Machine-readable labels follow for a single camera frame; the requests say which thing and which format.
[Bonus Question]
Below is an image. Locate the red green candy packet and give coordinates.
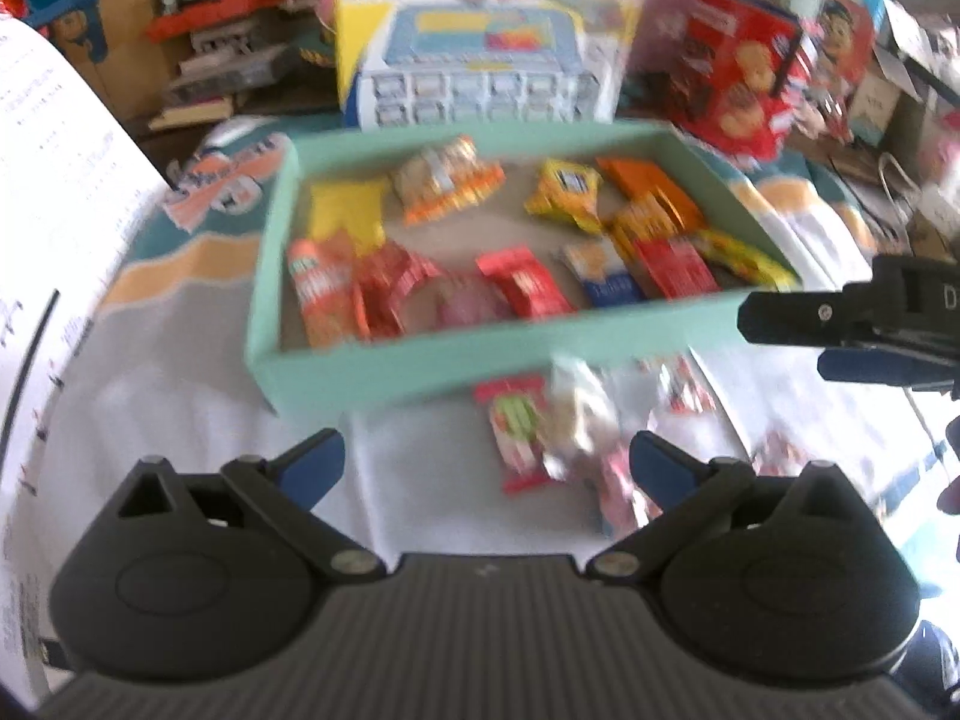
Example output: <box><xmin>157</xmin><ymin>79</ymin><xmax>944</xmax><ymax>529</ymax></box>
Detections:
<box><xmin>473</xmin><ymin>374</ymin><xmax>550</xmax><ymax>494</ymax></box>

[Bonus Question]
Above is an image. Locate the plain yellow snack packet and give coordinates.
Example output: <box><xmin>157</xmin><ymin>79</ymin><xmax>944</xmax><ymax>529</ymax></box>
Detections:
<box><xmin>306</xmin><ymin>179</ymin><xmax>389</xmax><ymax>255</ymax></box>

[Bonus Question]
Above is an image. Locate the white instruction sheet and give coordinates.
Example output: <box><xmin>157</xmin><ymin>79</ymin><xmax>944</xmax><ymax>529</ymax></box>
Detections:
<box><xmin>2</xmin><ymin>16</ymin><xmax>164</xmax><ymax>706</ymax></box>

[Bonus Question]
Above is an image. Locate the orange white snack bag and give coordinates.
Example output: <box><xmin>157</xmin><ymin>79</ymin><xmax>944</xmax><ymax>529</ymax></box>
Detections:
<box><xmin>392</xmin><ymin>135</ymin><xmax>506</xmax><ymax>226</ymax></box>

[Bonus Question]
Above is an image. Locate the toy tablet box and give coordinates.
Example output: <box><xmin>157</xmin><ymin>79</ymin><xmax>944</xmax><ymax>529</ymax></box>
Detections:
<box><xmin>334</xmin><ymin>0</ymin><xmax>644</xmax><ymax>130</ymax></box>

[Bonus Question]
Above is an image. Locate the red biscuit tin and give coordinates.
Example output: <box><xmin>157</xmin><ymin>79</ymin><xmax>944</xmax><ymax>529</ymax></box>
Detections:
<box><xmin>667</xmin><ymin>0</ymin><xmax>814</xmax><ymax>164</ymax></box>

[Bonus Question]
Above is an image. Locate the blue cartoon toy box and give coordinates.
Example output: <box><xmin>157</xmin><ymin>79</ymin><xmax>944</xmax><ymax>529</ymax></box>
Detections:
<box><xmin>817</xmin><ymin>0</ymin><xmax>885</xmax><ymax>101</ymax></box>

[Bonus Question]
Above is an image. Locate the pink white candy packet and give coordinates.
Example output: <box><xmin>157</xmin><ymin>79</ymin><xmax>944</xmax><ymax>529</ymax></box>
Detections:
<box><xmin>537</xmin><ymin>355</ymin><xmax>716</xmax><ymax>538</ymax></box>

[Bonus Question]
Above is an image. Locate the striped blanket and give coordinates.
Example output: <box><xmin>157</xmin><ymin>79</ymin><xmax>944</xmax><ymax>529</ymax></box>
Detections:
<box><xmin>29</xmin><ymin>113</ymin><xmax>947</xmax><ymax>616</ymax></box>

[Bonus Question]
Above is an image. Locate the small red snack packet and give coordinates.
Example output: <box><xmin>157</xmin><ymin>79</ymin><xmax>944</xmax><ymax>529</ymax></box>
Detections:
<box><xmin>475</xmin><ymin>247</ymin><xmax>574</xmax><ymax>320</ymax></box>

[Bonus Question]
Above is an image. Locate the orange red snack packet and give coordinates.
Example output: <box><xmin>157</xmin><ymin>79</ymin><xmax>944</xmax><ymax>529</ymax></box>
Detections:
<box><xmin>286</xmin><ymin>229</ymin><xmax>361</xmax><ymax>349</ymax></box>

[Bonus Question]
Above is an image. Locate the mint green cardboard box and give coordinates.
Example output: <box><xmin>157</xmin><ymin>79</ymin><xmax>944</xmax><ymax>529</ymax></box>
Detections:
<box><xmin>244</xmin><ymin>119</ymin><xmax>789</xmax><ymax>418</ymax></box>

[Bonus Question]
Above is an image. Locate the blue white snack packet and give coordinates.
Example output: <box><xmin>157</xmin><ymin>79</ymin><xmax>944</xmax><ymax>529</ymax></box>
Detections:
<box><xmin>562</xmin><ymin>238</ymin><xmax>646</xmax><ymax>309</ymax></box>

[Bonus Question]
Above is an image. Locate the yellow long candy packet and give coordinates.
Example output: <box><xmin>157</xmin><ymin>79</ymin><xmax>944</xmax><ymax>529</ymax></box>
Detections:
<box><xmin>688</xmin><ymin>229</ymin><xmax>800</xmax><ymax>291</ymax></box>

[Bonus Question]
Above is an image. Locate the orange brown snack packet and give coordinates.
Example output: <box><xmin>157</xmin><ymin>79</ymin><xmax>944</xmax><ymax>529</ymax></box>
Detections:
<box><xmin>608</xmin><ymin>193</ymin><xmax>680</xmax><ymax>259</ymax></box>

